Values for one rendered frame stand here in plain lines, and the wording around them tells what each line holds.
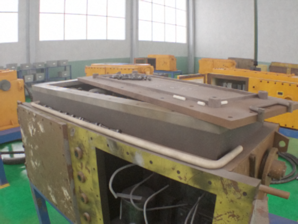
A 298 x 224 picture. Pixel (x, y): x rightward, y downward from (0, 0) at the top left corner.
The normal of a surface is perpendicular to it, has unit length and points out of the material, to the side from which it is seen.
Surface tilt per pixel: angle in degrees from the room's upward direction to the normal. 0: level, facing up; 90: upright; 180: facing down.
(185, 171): 90
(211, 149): 90
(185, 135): 90
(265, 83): 90
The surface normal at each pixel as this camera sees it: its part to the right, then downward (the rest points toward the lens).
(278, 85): -0.66, 0.18
